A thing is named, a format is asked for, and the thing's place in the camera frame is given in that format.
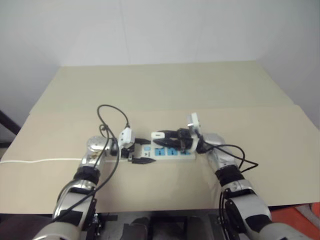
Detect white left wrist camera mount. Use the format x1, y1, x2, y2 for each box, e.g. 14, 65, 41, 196
117, 127, 137, 160

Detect orange object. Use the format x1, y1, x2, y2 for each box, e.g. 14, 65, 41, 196
267, 201, 320, 240

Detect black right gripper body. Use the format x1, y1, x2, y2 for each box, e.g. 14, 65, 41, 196
175, 127, 195, 154

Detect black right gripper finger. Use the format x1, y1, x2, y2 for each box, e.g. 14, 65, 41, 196
152, 138, 181, 150
153, 128, 180, 138

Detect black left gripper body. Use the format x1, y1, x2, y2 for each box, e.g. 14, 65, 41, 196
121, 143, 137, 163

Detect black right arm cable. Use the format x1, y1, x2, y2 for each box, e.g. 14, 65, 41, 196
197, 138, 259, 240

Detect white power strip cord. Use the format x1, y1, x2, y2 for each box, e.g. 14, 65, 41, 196
0, 156, 121, 166

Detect white power strip blue sockets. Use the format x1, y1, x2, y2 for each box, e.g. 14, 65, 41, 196
119, 141, 197, 164

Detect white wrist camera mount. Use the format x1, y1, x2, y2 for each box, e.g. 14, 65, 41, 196
117, 127, 137, 160
184, 112, 203, 154

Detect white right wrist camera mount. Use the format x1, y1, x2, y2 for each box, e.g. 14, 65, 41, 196
184, 112, 203, 154

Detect black metal bar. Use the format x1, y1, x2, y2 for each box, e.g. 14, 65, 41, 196
0, 108, 21, 141

